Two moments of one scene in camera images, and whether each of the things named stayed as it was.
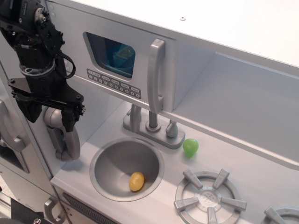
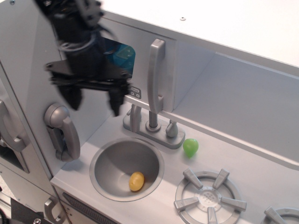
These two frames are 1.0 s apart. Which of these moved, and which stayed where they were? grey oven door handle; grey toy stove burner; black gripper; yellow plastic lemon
Moved: black gripper
Stayed: grey toy stove burner; grey oven door handle; yellow plastic lemon
